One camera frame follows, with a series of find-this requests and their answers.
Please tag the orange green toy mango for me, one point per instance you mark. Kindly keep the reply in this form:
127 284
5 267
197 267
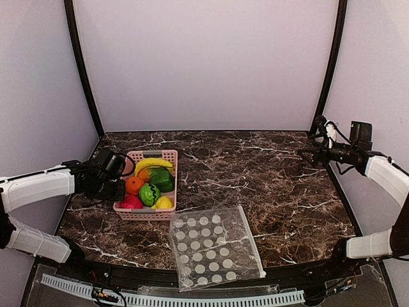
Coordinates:
145 175

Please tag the left black frame post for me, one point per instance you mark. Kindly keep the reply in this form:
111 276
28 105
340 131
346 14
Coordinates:
81 66

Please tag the clear dotted zip bag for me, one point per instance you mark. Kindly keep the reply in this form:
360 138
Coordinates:
213 247

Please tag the red toy fruit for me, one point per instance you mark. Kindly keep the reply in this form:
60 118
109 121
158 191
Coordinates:
131 202

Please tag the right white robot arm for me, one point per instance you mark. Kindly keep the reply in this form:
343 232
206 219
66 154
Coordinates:
383 171

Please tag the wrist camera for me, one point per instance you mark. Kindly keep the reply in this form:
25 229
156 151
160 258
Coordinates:
361 136
110 161

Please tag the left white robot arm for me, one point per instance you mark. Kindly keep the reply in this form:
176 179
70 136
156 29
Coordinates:
62 180

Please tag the right black frame post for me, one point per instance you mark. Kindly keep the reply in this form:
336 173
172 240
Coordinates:
332 62

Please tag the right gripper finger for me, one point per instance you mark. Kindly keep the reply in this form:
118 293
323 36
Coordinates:
309 158
310 150

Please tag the yellow toy banana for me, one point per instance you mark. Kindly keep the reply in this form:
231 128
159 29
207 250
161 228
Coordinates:
152 162

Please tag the green toy watermelon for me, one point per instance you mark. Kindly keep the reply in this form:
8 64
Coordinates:
149 194

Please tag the orange toy fruit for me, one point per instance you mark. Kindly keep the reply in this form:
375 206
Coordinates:
133 185

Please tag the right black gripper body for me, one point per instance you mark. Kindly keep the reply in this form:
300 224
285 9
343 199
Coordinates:
327 158

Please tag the black frame post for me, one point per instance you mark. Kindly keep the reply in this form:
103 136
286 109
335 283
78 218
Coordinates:
332 62
81 66

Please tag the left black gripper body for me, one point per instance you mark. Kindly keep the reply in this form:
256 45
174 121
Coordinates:
105 191

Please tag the white slotted cable duct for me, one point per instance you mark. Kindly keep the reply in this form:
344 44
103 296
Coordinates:
155 296

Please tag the yellow toy lemon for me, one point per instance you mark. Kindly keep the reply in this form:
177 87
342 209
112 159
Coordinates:
164 202

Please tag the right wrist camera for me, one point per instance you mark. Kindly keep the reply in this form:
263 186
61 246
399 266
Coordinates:
361 136

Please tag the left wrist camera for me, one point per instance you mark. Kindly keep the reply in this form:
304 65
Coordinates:
110 161

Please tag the black front rail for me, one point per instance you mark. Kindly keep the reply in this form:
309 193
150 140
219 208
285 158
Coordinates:
311 277

